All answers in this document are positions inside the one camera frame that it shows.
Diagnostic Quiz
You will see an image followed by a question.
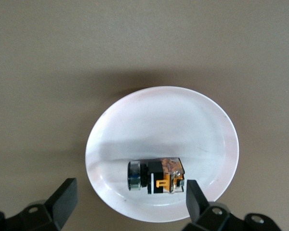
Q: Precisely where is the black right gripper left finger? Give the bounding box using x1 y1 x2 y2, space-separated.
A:
0 177 78 231

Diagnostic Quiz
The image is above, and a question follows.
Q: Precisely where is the pale pink round plate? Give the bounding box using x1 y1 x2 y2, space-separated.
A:
84 86 240 223

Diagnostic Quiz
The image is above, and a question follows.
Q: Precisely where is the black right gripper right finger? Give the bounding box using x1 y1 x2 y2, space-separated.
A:
183 179 282 231

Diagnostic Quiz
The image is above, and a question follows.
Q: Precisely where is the orange push button switch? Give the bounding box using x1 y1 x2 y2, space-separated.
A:
127 156 186 195

